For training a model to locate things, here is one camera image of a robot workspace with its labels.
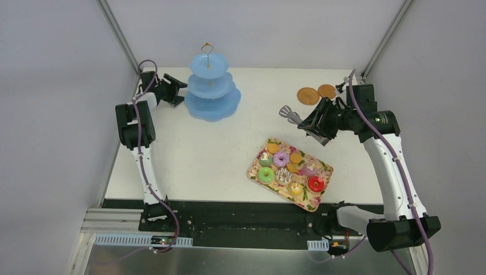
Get pink frosted cake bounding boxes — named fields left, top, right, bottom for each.
left=302, top=163, right=319, bottom=177

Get floral rectangular tray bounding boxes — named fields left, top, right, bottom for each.
left=247, top=137, right=334, bottom=213

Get light green frosted donut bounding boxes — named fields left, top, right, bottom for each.
left=257, top=167, right=275, bottom=184

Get white cable duct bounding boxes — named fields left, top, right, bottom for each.
left=307, top=238, right=330, bottom=252
left=94, top=233, right=193, bottom=248

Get round orange biscuit middle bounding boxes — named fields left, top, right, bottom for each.
left=289, top=152, right=302, bottom=164

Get red frosted donut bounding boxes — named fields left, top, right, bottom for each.
left=307, top=175, right=326, bottom=194

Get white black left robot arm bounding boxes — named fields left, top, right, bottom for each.
left=115, top=70, right=188, bottom=232

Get round orange biscuit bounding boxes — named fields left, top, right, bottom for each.
left=289, top=152, right=302, bottom=164
left=267, top=143, right=280, bottom=154

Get large round brown coaster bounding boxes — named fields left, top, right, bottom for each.
left=296, top=87, right=321, bottom=105

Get purple frosted donut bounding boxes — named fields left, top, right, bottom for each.
left=273, top=150, right=289, bottom=167

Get dark green flower donut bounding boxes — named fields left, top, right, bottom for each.
left=258, top=152, right=273, bottom=167

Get round orange biscuit top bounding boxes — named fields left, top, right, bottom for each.
left=267, top=143, right=280, bottom=154

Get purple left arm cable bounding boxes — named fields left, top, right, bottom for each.
left=131, top=59, right=181, bottom=254

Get blue three-tier cake stand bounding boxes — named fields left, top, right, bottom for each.
left=185, top=42, right=241, bottom=122

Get metal frame rail left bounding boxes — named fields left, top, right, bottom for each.
left=96, top=0, right=140, bottom=74

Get small round brown coaster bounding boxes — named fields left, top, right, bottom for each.
left=318, top=84, right=337, bottom=100

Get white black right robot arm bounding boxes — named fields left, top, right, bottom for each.
left=297, top=84, right=441, bottom=252

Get chocolate drizzle white donut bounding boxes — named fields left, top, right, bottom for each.
left=275, top=167, right=293, bottom=186

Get metal frame rail right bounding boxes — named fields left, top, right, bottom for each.
left=360, top=0, right=415, bottom=82

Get white right cable duct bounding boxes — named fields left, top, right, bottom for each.
left=307, top=238, right=330, bottom=252

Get metal frame rail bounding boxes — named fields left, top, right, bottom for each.
left=360, top=0, right=415, bottom=82
left=96, top=0, right=140, bottom=74

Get white left cable duct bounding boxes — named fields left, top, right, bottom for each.
left=94, top=233, right=193, bottom=248

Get metal serving tongs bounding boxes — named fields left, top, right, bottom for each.
left=279, top=105, right=331, bottom=147

